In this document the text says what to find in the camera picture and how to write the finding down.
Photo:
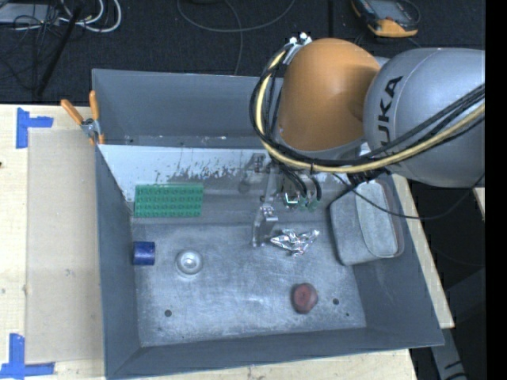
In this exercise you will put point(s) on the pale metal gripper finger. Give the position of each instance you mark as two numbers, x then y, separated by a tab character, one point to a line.
263	224
255	168

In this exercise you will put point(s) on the crumpled silver foil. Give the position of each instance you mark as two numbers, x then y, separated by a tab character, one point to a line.
295	240

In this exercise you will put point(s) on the grey metal bin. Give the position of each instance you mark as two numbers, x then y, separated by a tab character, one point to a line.
237	291

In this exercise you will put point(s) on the red-brown fruit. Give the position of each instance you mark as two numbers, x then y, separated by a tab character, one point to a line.
304	298

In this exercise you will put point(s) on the green flat block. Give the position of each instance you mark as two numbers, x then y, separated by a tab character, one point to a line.
168	201

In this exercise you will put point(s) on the blue cylinder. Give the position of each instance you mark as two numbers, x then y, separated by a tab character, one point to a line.
143	253

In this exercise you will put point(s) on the pale cardboard board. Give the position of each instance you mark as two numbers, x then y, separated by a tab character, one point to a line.
59	251

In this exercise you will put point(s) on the black cylinder on white bracket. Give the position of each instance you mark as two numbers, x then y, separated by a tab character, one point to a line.
359	177

